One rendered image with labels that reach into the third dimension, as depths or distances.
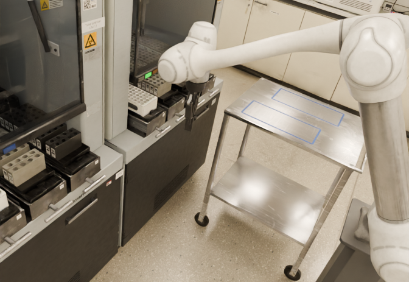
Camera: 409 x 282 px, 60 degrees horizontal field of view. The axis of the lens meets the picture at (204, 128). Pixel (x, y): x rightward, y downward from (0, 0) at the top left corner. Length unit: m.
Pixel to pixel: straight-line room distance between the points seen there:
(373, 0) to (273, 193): 1.97
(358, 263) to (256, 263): 0.72
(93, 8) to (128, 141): 0.57
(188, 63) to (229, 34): 2.76
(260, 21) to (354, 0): 0.87
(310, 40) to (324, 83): 2.53
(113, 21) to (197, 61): 0.32
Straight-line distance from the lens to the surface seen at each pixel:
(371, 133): 1.00
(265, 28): 3.66
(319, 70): 3.60
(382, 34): 0.89
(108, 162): 1.38
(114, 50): 1.27
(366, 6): 3.41
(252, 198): 1.99
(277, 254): 2.17
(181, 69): 1.07
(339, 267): 1.57
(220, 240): 2.12
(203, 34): 1.21
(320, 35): 1.10
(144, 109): 1.47
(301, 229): 1.95
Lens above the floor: 1.66
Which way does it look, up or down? 35 degrees down
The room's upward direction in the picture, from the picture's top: 12 degrees clockwise
